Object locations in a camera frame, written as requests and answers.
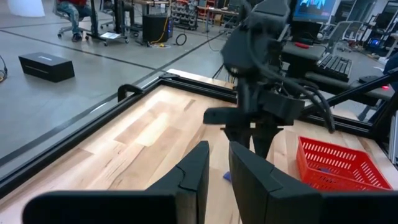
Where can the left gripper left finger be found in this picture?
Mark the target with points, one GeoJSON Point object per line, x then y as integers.
{"type": "Point", "coordinates": [192, 180]}

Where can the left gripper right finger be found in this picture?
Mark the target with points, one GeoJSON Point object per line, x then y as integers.
{"type": "Point", "coordinates": [264, 199]}

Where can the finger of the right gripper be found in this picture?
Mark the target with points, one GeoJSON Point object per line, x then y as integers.
{"type": "Point", "coordinates": [264, 140]}
{"type": "Point", "coordinates": [239, 135]}

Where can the small rectangular eraser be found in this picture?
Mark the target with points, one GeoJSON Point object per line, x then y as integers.
{"type": "Point", "coordinates": [325, 170]}
{"type": "Point", "coordinates": [227, 176]}

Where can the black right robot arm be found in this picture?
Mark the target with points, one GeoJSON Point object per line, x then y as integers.
{"type": "Point", "coordinates": [248, 46]}

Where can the dark computer cart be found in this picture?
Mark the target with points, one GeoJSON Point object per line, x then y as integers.
{"type": "Point", "coordinates": [311, 54]}

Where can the black keyboard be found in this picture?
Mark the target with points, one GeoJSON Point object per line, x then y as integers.
{"type": "Point", "coordinates": [335, 67]}

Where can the red perforated plastic basket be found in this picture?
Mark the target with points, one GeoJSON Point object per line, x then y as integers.
{"type": "Point", "coordinates": [342, 174]}

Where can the computer monitor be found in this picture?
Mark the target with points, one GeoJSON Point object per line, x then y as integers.
{"type": "Point", "coordinates": [314, 9]}

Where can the parts bin shelf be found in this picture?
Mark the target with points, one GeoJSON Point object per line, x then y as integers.
{"type": "Point", "coordinates": [185, 14]}

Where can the black computer tower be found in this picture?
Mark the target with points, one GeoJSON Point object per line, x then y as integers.
{"type": "Point", "coordinates": [155, 29]}

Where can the black rectangular box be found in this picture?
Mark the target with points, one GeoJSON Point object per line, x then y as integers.
{"type": "Point", "coordinates": [46, 67]}

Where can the person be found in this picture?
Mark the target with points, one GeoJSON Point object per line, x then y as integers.
{"type": "Point", "coordinates": [73, 15]}

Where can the white cylindrical object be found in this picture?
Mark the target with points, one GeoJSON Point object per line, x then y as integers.
{"type": "Point", "coordinates": [26, 7]}

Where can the black frame hook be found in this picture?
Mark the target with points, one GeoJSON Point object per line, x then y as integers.
{"type": "Point", "coordinates": [126, 86]}

